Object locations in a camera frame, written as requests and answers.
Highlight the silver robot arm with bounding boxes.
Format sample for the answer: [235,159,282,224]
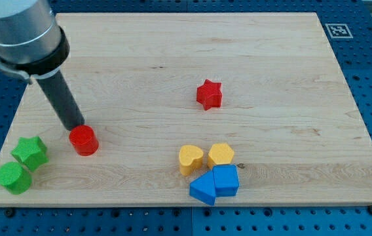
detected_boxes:
[0,0,84,130]

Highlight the yellow heart block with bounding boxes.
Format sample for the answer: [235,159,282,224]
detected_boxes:
[178,145,204,176]

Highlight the wooden board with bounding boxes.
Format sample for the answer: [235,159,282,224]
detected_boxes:
[0,12,372,208]

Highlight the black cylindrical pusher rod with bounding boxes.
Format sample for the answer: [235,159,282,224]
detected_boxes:
[36,70,84,130]

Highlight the green star block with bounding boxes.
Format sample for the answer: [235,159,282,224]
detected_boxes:
[10,136,49,172]

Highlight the yellow hexagon block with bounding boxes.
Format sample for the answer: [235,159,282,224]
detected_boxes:
[207,143,234,169]

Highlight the white fiducial marker tag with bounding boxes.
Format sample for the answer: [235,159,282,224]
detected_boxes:
[325,23,353,39]

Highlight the blue triangle block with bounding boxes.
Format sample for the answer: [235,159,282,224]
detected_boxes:
[189,170,216,206]

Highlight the green cylinder block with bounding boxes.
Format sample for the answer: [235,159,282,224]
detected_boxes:
[0,162,32,195]

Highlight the red cylinder block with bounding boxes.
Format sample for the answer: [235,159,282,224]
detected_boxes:
[69,125,99,156]

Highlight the blue cube block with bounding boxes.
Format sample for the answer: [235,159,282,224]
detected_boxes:
[212,165,240,197]

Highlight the red star block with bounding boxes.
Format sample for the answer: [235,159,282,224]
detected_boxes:
[196,79,223,110]

